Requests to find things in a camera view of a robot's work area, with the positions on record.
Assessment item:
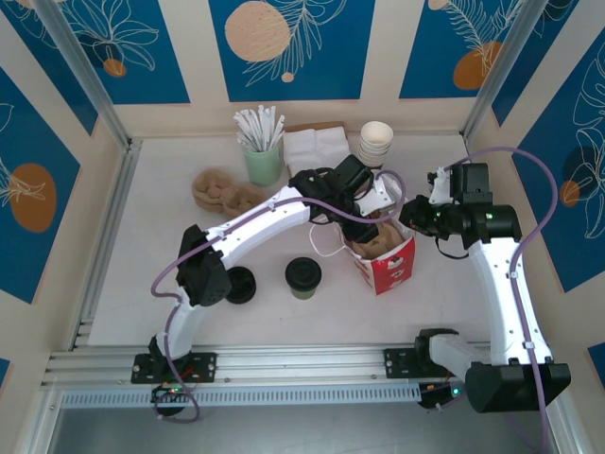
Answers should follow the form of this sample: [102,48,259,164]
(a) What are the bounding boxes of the left black mount plate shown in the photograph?
[130,352,218,384]

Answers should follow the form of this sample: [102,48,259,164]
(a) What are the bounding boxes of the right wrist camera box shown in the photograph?
[427,166,455,205]

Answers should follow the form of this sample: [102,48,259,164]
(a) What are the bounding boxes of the right controller board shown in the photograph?
[419,382,469,411]

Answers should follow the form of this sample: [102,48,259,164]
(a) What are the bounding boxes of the controller board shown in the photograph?
[419,382,469,411]
[149,383,196,406]

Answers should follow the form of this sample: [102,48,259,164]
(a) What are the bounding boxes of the white slotted cable duct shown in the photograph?
[59,382,422,409]

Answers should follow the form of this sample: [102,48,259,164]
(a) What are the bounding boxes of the white paper napkin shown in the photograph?
[314,128,352,165]
[283,130,318,177]

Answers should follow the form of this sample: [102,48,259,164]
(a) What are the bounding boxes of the aluminium frame post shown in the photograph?
[35,0,132,148]
[461,0,540,139]

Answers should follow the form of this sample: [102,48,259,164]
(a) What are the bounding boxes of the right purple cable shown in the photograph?
[423,147,557,454]

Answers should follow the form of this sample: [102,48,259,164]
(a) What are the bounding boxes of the left controller board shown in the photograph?
[149,383,196,406]

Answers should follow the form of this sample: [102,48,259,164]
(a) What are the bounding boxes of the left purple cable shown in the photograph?
[150,169,406,423]

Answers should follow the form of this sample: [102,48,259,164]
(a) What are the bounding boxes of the right black mount plate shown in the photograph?
[383,347,472,379]

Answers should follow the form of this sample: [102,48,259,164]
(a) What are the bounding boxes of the mint green straw holder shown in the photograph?
[243,139,283,187]

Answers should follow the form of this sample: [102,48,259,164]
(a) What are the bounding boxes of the black mount plate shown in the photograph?
[130,352,218,384]
[383,347,472,379]

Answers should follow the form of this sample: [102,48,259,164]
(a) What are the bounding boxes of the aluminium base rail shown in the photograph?
[40,340,562,392]

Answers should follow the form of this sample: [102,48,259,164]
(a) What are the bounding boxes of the purple cable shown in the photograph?
[423,147,557,454]
[150,169,406,423]

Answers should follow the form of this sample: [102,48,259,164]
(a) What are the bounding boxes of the black plastic cup lid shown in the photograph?
[285,256,323,289]
[226,267,259,298]
[225,288,257,306]

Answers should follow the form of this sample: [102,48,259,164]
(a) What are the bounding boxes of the red paper takeout bag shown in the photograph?
[309,173,418,297]

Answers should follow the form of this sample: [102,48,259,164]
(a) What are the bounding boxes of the white napkins on tray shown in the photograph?
[282,121,352,182]

